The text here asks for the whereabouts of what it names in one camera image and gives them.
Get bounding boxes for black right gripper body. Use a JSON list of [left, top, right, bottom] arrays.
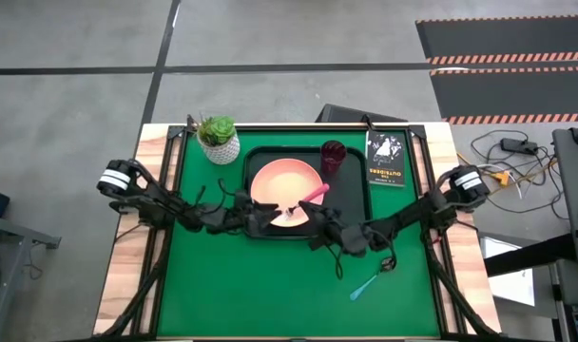
[[309, 208, 352, 251]]

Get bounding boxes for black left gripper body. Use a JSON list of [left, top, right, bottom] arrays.
[[229, 192, 261, 238]]

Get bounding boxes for pink-handled fork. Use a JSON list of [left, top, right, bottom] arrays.
[[285, 182, 331, 220]]

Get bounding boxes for peach round plate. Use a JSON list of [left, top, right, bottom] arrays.
[[249, 158, 326, 228]]

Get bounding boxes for red faceted plastic cup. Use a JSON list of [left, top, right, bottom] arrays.
[[319, 140, 348, 178]]

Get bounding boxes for black serving tray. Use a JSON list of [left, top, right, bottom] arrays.
[[242, 144, 370, 239]]

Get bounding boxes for white triangle-patterned plant pot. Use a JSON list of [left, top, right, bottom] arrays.
[[197, 132, 241, 166]]

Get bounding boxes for green table mat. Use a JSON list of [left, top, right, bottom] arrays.
[[156, 127, 442, 339]]

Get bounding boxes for black paperback book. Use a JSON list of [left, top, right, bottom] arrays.
[[365, 130, 408, 187]]

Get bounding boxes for green succulent plant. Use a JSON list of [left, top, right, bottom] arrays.
[[196, 115, 237, 147]]

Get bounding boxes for black flat case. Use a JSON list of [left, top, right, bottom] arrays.
[[316, 103, 409, 124]]

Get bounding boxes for white paper sheet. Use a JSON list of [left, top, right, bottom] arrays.
[[478, 236, 537, 308]]

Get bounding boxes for black power adapter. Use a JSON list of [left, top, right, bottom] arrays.
[[500, 137, 540, 156]]

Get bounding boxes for black orange-edged floor mat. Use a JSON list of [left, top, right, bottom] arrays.
[[429, 66, 578, 125], [414, 15, 578, 67]]

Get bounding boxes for grey metal desk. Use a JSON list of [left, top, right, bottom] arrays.
[[0, 212, 62, 329]]

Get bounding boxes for black metal table frame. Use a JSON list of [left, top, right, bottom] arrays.
[[93, 113, 507, 342]]

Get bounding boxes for yellow cable connector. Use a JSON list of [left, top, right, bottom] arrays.
[[489, 169, 511, 187]]

